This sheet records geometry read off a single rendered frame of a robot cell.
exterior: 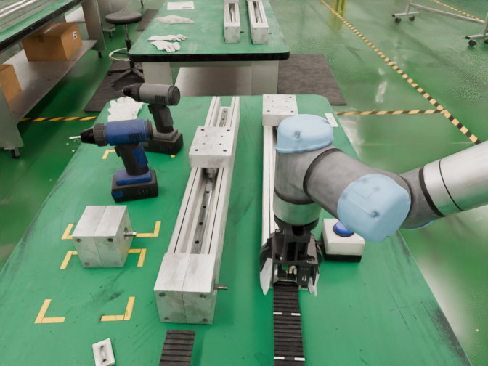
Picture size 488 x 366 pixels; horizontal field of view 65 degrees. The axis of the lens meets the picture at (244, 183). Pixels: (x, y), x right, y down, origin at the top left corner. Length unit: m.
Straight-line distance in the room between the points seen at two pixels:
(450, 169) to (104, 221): 0.66
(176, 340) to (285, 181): 0.35
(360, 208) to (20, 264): 0.77
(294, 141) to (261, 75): 1.89
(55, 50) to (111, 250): 3.62
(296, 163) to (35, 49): 4.05
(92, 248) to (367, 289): 0.58
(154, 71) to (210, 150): 1.44
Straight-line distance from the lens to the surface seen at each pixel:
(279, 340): 0.72
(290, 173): 0.51
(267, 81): 2.39
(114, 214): 0.88
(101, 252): 0.87
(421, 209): 0.56
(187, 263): 0.74
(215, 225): 0.83
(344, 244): 0.85
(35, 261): 0.99
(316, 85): 3.97
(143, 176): 1.04
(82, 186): 1.18
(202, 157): 0.99
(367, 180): 0.45
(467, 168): 0.54
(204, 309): 0.73
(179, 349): 0.71
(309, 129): 0.50
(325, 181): 0.47
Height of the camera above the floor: 1.41
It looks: 35 degrees down
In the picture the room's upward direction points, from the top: straight up
